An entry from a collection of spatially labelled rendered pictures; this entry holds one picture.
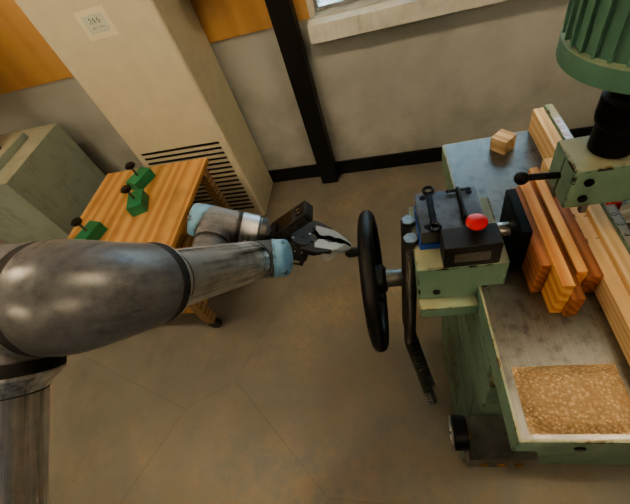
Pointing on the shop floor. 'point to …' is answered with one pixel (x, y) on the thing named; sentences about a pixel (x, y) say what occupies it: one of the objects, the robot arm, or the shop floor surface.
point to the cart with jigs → (150, 210)
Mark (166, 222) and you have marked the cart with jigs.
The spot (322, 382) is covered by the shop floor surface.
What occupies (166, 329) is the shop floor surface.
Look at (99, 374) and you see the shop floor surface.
